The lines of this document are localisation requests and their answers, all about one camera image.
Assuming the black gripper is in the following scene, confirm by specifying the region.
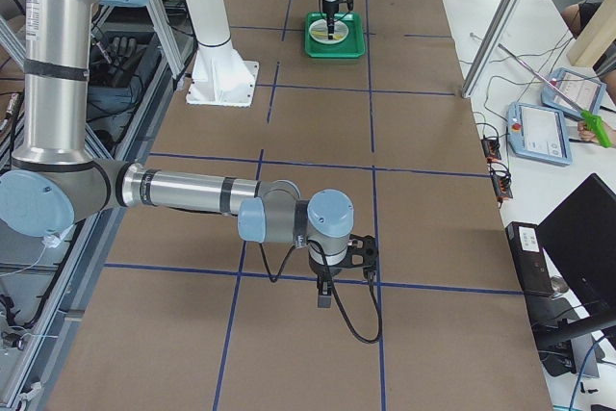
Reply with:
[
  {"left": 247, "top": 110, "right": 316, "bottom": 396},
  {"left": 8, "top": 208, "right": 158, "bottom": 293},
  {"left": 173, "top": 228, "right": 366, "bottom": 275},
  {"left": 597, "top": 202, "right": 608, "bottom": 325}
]
[
  {"left": 321, "top": 0, "right": 340, "bottom": 40},
  {"left": 308, "top": 251, "right": 343, "bottom": 309}
]

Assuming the person hand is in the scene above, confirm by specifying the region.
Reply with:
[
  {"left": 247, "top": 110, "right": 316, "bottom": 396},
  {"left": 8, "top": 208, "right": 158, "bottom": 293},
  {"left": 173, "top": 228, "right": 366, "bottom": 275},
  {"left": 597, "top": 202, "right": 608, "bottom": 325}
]
[{"left": 577, "top": 120, "right": 616, "bottom": 145}]

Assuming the white round plate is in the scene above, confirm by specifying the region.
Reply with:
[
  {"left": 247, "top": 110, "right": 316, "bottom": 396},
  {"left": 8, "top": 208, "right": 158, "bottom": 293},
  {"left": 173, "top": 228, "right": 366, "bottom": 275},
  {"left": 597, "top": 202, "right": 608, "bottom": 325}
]
[{"left": 308, "top": 19, "right": 349, "bottom": 45}]

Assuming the green plastic tray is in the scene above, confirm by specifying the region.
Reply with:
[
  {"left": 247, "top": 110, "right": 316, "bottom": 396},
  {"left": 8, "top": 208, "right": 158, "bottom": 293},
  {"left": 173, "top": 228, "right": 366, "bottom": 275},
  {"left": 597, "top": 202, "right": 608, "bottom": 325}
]
[{"left": 304, "top": 12, "right": 366, "bottom": 59}]

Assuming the orange black adapter far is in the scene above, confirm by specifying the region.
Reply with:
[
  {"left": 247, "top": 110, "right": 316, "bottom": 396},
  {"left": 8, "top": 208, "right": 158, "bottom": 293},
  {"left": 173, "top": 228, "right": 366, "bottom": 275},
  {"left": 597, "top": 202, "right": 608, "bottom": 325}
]
[{"left": 480, "top": 137, "right": 501, "bottom": 162}]

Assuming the orange black adapter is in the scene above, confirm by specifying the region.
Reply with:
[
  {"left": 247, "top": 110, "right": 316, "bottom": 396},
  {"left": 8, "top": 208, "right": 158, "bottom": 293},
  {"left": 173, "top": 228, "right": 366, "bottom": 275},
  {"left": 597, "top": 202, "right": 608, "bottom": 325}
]
[
  {"left": 480, "top": 137, "right": 501, "bottom": 162},
  {"left": 489, "top": 167, "right": 513, "bottom": 202}
]

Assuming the black desktop box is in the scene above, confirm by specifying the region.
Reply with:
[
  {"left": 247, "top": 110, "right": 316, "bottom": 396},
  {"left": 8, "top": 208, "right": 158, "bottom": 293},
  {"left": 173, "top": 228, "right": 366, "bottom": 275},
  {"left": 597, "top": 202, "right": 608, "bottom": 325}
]
[{"left": 505, "top": 221, "right": 552, "bottom": 297}]

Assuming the orange black adapter near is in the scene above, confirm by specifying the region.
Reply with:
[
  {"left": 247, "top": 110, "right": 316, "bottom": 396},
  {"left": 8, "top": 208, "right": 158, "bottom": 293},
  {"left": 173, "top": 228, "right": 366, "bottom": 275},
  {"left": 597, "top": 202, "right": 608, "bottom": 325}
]
[{"left": 489, "top": 167, "right": 513, "bottom": 202}]

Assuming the blue teach pendant near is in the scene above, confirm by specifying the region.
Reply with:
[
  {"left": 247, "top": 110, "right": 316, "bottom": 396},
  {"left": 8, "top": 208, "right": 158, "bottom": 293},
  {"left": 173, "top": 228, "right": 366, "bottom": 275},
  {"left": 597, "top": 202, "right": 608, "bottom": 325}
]
[{"left": 506, "top": 102, "right": 573, "bottom": 166}]

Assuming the blue teach pendant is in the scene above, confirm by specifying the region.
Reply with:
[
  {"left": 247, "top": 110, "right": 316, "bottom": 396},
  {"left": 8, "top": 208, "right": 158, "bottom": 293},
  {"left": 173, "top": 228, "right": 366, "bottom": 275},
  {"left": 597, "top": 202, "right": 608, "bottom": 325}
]
[
  {"left": 541, "top": 67, "right": 606, "bottom": 120},
  {"left": 506, "top": 102, "right": 573, "bottom": 166}
]

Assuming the wooden board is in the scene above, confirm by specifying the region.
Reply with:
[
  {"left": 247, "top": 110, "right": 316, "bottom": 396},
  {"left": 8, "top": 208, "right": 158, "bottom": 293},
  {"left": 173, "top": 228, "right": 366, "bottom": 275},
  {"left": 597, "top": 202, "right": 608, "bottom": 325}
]
[{"left": 561, "top": 0, "right": 615, "bottom": 82}]

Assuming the black computer monitor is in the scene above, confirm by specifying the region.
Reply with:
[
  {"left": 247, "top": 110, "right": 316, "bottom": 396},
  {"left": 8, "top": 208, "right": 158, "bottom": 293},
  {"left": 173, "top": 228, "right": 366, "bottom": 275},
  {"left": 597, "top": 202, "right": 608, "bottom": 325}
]
[{"left": 538, "top": 173, "right": 616, "bottom": 315}]

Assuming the blue teach pendant far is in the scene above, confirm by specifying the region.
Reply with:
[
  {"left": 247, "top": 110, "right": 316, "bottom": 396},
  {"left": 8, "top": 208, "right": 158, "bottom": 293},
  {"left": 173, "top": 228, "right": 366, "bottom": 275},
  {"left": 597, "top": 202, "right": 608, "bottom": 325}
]
[{"left": 541, "top": 67, "right": 606, "bottom": 120}]

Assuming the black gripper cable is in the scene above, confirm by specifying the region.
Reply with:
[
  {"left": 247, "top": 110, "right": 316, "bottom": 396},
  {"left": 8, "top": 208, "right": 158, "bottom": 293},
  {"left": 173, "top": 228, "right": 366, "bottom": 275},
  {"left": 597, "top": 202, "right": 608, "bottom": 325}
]
[{"left": 257, "top": 237, "right": 384, "bottom": 345}]

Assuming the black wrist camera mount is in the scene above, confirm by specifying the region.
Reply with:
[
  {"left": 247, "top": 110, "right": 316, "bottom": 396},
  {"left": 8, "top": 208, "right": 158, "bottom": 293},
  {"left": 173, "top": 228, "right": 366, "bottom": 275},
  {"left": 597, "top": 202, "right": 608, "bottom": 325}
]
[{"left": 347, "top": 234, "right": 379, "bottom": 281}]

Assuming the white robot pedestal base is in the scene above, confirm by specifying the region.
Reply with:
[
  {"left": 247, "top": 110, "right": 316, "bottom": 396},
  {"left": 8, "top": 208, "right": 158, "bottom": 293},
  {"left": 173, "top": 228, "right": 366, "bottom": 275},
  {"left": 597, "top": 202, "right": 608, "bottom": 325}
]
[{"left": 170, "top": 0, "right": 260, "bottom": 108}]

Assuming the aluminium frame post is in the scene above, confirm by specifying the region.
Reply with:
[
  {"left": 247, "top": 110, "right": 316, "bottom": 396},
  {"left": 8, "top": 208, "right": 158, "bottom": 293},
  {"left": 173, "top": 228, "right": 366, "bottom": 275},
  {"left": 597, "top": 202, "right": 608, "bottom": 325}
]
[{"left": 461, "top": 0, "right": 521, "bottom": 98}]

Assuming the blue network cable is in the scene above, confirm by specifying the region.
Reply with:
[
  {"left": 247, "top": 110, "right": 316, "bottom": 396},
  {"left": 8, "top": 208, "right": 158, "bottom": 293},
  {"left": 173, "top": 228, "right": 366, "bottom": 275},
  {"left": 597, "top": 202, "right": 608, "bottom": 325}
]
[{"left": 567, "top": 333, "right": 616, "bottom": 411}]

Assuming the green handled reacher stick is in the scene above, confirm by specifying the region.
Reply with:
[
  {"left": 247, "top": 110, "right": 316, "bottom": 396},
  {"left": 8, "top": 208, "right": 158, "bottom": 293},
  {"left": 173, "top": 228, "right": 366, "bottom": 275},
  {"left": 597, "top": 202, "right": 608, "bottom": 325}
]
[{"left": 498, "top": 43, "right": 612, "bottom": 148}]

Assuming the aluminium table frame rail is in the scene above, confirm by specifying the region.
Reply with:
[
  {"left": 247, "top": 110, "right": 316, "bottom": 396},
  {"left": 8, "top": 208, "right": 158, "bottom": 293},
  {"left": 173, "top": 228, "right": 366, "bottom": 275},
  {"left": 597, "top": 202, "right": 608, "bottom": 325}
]
[{"left": 0, "top": 59, "right": 193, "bottom": 411}]

